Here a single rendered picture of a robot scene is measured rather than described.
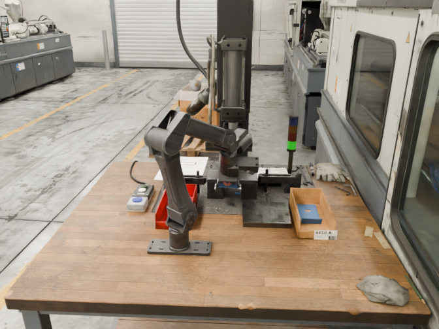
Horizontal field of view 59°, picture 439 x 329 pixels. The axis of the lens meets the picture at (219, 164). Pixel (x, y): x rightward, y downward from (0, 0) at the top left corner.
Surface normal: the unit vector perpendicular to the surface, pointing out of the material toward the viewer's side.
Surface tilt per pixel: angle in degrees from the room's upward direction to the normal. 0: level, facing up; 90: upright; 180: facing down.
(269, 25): 90
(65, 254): 0
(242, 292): 0
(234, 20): 90
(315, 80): 90
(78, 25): 90
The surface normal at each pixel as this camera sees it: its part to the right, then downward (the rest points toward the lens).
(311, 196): -0.05, 0.38
